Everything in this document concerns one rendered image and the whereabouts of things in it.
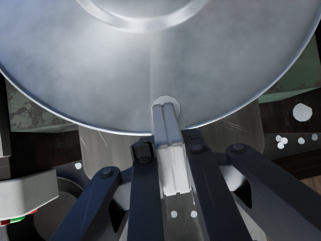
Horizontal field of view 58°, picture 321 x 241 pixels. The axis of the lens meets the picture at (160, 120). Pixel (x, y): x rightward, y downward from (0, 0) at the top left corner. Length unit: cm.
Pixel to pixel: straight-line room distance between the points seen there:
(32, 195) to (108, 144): 25
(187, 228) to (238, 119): 85
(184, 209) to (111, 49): 85
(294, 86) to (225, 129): 18
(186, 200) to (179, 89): 82
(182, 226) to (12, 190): 71
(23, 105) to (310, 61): 36
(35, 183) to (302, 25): 39
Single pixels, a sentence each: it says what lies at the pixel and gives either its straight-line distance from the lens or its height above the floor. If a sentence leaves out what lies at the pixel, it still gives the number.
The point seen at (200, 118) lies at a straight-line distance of 22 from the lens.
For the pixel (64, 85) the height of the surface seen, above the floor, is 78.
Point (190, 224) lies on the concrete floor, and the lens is 105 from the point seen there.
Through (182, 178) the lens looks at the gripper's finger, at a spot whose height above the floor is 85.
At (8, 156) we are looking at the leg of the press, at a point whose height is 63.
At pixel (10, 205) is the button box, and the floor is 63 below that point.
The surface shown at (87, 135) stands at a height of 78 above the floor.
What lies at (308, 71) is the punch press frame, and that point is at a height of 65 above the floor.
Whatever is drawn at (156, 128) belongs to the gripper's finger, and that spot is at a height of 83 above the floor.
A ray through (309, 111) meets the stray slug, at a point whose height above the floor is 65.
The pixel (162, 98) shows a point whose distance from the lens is 22.
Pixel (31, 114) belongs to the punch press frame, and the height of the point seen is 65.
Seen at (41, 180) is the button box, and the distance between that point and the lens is 48.
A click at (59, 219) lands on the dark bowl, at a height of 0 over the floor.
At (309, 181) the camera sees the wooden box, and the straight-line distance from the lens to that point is 73.
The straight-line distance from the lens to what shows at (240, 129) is 23.
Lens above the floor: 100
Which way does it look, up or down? 87 degrees down
